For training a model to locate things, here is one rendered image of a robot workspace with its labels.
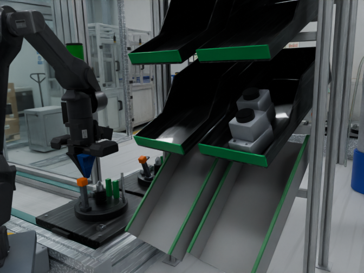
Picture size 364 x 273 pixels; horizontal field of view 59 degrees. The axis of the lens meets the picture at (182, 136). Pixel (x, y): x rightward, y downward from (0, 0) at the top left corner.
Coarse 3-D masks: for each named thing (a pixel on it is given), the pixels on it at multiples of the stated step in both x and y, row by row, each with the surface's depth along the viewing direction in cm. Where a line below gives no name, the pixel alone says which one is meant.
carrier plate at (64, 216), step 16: (112, 192) 98; (64, 208) 88; (128, 208) 87; (48, 224) 81; (64, 224) 79; (80, 224) 79; (96, 224) 79; (112, 224) 79; (80, 240) 75; (96, 240) 72
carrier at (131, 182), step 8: (160, 160) 106; (152, 168) 111; (128, 176) 112; (136, 176) 112; (144, 176) 106; (152, 176) 103; (120, 184) 105; (128, 184) 105; (136, 184) 104; (144, 184) 102; (128, 192) 100; (136, 192) 98; (144, 192) 98
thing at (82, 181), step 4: (80, 180) 79; (84, 180) 80; (88, 180) 82; (80, 184) 79; (84, 184) 80; (88, 184) 81; (80, 188) 81; (84, 188) 80; (80, 192) 81; (84, 192) 81; (84, 196) 81; (84, 200) 81; (84, 204) 81; (88, 204) 82
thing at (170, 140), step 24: (192, 72) 75; (216, 72) 79; (240, 72) 67; (168, 96) 70; (192, 96) 76; (216, 96) 62; (168, 120) 70; (192, 120) 66; (216, 120) 63; (144, 144) 64; (168, 144) 58; (192, 144) 58
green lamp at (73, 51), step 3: (66, 45) 96; (69, 45) 95; (72, 45) 95; (75, 45) 95; (78, 45) 95; (81, 45) 96; (69, 48) 95; (72, 48) 95; (75, 48) 95; (78, 48) 96; (81, 48) 96; (69, 51) 95; (72, 51) 95; (75, 51) 95; (78, 51) 96; (81, 51) 97; (72, 54) 95; (75, 54) 95; (78, 54) 96; (81, 54) 97; (78, 57) 96; (81, 57) 97
